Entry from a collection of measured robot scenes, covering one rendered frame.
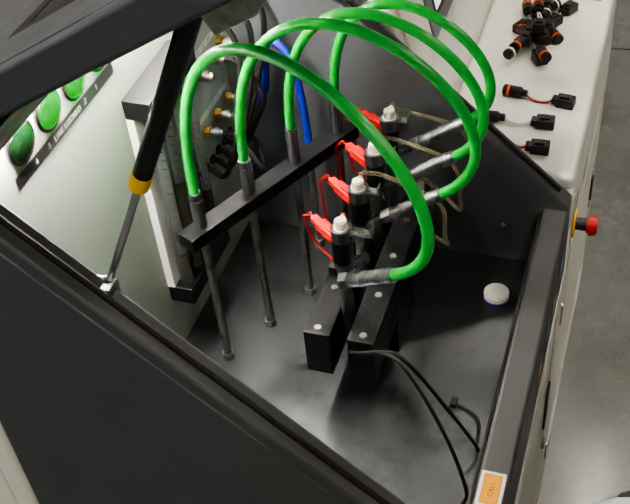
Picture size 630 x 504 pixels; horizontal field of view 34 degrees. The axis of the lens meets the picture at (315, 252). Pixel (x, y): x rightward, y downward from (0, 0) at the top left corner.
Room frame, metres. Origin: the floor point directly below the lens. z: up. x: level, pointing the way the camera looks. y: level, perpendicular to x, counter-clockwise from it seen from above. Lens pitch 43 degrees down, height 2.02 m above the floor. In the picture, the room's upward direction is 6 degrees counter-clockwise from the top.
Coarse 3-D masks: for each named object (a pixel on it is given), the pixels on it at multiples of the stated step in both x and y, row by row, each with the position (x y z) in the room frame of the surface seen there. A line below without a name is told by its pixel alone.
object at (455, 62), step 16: (320, 16) 1.15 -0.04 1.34; (336, 16) 1.14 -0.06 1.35; (352, 16) 1.13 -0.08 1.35; (368, 16) 1.12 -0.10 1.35; (384, 16) 1.12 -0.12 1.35; (304, 32) 1.16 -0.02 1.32; (416, 32) 1.10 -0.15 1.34; (432, 48) 1.09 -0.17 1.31; (448, 48) 1.09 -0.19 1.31; (464, 64) 1.08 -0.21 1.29; (288, 80) 1.16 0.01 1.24; (464, 80) 1.08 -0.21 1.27; (288, 96) 1.17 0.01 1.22; (480, 96) 1.07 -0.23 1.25; (288, 112) 1.17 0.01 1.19; (480, 112) 1.07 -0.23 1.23; (288, 128) 1.17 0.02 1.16; (480, 128) 1.07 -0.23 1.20; (288, 144) 1.17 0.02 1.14; (288, 160) 1.17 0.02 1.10; (432, 160) 1.10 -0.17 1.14; (448, 160) 1.08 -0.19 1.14; (416, 176) 1.10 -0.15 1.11
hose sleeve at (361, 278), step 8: (352, 272) 0.87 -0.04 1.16; (360, 272) 0.86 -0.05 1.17; (368, 272) 0.85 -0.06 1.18; (376, 272) 0.84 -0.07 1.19; (384, 272) 0.83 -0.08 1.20; (352, 280) 0.86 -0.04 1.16; (360, 280) 0.85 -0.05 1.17; (368, 280) 0.84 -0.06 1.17; (376, 280) 0.83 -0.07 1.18; (384, 280) 0.83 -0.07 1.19; (392, 280) 0.82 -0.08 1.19
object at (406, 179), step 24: (216, 48) 0.99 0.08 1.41; (240, 48) 0.96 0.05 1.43; (264, 48) 0.94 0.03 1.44; (192, 72) 1.02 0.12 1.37; (288, 72) 0.91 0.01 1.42; (312, 72) 0.90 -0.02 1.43; (192, 96) 1.03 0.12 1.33; (336, 96) 0.87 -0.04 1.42; (360, 120) 0.85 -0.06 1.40; (384, 144) 0.83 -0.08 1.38; (192, 168) 1.05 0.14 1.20; (192, 192) 1.05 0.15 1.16; (408, 192) 0.80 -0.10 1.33; (432, 240) 0.79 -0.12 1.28; (408, 264) 0.81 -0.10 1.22
